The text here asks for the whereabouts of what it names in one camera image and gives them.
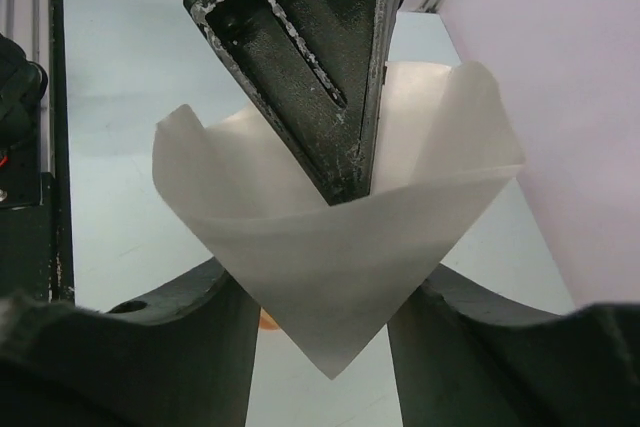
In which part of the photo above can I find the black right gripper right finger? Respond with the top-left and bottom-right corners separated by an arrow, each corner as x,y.
388,266 -> 639,426

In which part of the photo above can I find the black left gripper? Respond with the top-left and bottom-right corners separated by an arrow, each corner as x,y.
185,0 -> 376,205

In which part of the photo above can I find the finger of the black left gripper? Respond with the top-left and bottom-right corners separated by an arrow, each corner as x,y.
369,0 -> 404,192

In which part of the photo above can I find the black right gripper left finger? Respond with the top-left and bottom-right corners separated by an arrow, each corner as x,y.
1,260 -> 259,426

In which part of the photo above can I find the orange carafe with wooden collar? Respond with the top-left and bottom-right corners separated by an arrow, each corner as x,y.
259,309 -> 280,331

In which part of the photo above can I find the white paper coffee filter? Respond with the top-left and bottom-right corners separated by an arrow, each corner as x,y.
152,62 -> 524,378

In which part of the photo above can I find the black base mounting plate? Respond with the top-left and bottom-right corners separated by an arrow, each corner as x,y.
1,0 -> 75,303

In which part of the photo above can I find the grey aluminium frame rail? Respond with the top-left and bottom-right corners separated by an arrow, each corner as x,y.
1,0 -> 52,71

